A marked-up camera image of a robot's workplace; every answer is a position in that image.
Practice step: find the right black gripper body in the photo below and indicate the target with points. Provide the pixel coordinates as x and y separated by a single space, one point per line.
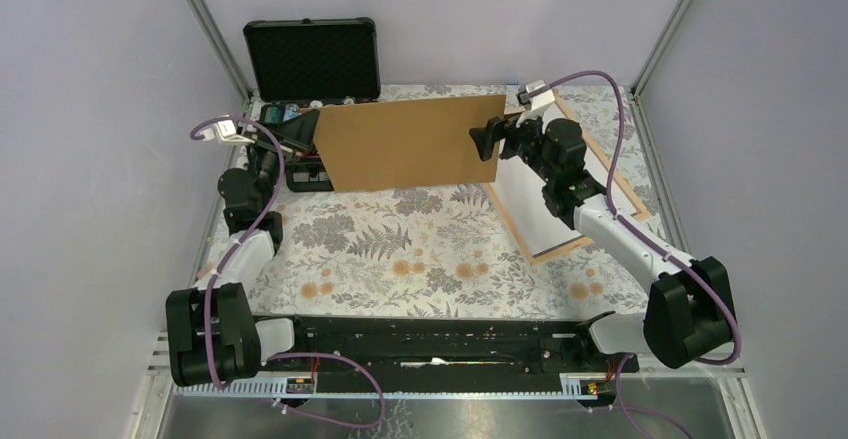
522 140

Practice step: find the black poker chip case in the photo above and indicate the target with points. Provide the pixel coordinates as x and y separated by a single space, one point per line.
298 62

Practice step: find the photo print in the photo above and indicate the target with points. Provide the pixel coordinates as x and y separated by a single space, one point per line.
406 144

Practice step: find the light wooden picture frame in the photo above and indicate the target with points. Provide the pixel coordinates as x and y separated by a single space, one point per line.
517 195

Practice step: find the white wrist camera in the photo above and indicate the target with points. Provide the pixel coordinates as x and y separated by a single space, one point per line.
224 132
536 97

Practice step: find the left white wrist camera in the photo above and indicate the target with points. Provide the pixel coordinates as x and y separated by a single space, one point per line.
224 132

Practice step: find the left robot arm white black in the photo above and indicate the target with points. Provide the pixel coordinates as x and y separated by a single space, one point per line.
232 257

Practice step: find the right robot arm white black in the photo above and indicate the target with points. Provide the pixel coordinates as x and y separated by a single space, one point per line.
689 313

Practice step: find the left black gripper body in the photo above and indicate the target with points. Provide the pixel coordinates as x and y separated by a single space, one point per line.
266 163

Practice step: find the floral patterned table mat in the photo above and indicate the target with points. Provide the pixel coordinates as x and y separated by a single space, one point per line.
427 252

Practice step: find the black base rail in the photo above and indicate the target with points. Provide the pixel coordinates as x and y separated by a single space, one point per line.
350 355

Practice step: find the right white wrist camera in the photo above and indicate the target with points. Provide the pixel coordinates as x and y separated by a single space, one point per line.
536 97

